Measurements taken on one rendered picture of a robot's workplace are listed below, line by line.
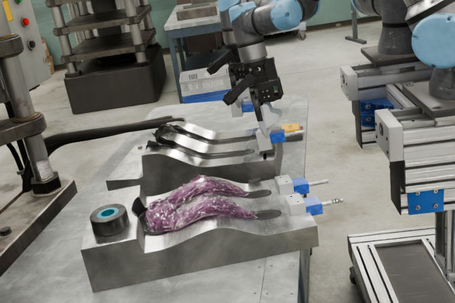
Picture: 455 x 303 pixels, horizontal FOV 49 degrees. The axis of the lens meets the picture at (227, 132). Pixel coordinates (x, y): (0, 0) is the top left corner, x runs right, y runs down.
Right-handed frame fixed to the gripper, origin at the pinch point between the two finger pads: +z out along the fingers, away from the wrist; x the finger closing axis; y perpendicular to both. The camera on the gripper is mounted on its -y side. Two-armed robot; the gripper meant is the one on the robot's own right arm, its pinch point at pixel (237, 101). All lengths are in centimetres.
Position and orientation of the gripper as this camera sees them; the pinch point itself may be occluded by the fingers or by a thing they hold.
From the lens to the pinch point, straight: 169.3
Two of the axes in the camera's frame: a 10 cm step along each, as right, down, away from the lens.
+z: 1.5, 9.3, 3.5
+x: 1.6, -3.7, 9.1
